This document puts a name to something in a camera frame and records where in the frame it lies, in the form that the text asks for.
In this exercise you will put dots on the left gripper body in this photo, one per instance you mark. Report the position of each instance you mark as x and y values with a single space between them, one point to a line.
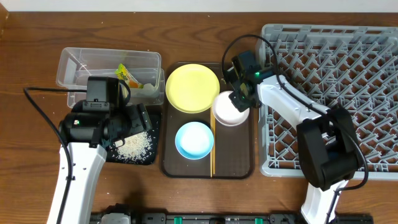
134 122

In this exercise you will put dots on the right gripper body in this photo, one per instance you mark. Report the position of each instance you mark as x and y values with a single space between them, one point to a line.
238 98

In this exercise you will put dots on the leftover cooked rice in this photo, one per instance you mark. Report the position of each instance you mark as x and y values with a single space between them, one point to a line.
134 149

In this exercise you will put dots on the white tissue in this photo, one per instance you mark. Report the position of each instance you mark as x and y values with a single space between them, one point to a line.
149 90

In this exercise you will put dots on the green snack wrapper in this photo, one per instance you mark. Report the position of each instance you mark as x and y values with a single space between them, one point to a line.
124 74

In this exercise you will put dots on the yellow plate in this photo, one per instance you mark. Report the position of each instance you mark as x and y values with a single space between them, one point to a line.
192 88

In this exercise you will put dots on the light blue bowl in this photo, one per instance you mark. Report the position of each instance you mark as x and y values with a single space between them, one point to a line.
194 140

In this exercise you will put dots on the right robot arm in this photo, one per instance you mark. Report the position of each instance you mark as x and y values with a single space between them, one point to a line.
327 144

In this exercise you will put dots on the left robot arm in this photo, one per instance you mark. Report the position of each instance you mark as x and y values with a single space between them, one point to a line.
74 193

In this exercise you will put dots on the black waste tray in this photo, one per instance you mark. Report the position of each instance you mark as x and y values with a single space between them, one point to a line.
91 130

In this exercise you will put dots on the grey plastic dishwasher rack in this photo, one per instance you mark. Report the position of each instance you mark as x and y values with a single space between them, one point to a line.
354 67

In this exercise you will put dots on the lower clear plastic bin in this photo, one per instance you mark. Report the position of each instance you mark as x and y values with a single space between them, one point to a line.
149 99

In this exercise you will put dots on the clear plastic bin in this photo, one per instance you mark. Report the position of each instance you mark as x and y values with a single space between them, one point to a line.
77 64
149 99

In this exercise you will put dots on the dark brown serving tray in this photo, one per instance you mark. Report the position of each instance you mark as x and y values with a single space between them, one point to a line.
234 149

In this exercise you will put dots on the upper clear plastic bin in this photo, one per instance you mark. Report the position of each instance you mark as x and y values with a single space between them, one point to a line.
77 64

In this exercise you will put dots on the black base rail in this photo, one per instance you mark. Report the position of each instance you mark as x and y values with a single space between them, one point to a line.
121 213

